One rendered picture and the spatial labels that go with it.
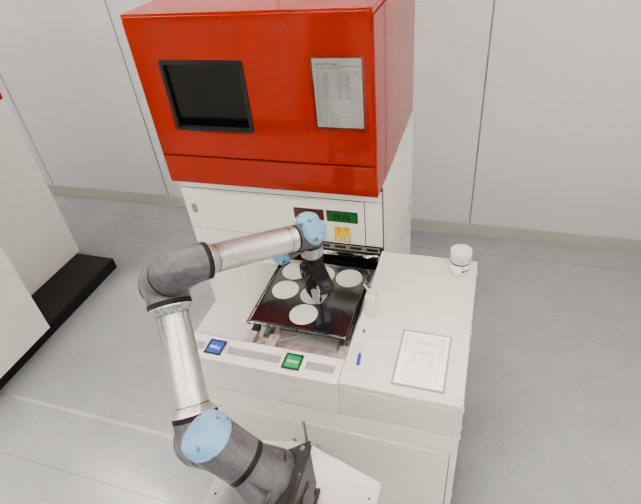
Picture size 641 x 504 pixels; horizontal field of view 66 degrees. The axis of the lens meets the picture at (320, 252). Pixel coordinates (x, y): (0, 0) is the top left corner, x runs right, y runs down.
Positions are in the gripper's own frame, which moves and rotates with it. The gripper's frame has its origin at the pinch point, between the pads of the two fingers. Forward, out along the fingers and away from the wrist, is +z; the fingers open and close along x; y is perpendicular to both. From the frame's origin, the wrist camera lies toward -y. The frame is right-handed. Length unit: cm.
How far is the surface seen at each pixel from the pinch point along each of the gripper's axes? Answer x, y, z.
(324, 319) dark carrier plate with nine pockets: 1.8, -7.1, 1.4
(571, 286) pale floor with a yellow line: -169, 27, 91
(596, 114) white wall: -196, 60, 1
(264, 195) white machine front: 3.2, 38.6, -25.1
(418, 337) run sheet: -17.7, -34.6, -5.5
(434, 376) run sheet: -14, -49, -6
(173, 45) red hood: 21, 48, -81
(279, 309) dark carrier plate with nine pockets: 13.8, 5.3, 1.4
